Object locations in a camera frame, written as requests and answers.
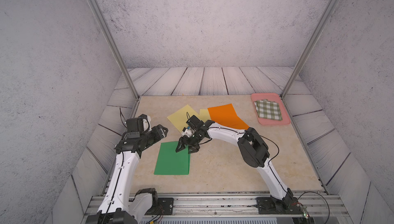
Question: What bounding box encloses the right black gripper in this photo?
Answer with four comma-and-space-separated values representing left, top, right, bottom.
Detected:
174, 130, 202, 154

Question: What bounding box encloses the green paper sheet front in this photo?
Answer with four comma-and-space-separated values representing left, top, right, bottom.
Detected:
154, 141, 190, 175

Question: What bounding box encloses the yellow paper sheet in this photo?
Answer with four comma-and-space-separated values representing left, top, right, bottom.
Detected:
167, 105, 199, 133
199, 109, 211, 122

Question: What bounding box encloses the orange paper sheet front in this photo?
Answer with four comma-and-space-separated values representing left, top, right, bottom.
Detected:
208, 104, 249, 130

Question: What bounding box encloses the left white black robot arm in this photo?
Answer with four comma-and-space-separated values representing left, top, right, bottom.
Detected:
86, 124, 168, 224

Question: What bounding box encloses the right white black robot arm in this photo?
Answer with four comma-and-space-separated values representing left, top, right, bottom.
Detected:
175, 120, 293, 214

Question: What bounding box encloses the green checkered cloth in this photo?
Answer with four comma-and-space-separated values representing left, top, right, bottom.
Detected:
253, 99, 283, 121

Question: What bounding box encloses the pink plastic tray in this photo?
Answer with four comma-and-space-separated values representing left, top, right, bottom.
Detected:
251, 93, 290, 125

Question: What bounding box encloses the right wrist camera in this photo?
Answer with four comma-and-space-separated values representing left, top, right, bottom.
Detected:
181, 126, 194, 137

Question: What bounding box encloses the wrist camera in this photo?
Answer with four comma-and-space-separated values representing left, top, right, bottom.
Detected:
181, 126, 194, 137
138, 114, 151, 133

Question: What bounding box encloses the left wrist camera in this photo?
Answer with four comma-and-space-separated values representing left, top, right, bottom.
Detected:
138, 114, 151, 133

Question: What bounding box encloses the aluminium front rail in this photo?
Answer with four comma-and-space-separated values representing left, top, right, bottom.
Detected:
80, 193, 352, 224

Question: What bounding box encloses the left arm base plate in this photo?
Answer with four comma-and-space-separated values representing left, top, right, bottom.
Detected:
145, 197, 174, 216

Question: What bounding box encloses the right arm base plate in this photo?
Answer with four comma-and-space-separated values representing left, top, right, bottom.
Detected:
256, 197, 304, 215

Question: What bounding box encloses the left aluminium frame post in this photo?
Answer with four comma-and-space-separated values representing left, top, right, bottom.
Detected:
87, 0, 140, 100

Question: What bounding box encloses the aluminium frame post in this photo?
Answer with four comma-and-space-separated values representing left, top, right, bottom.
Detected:
280, 0, 340, 100
87, 0, 140, 100

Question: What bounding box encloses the right aluminium frame post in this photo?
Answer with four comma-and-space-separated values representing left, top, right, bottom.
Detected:
280, 0, 340, 100

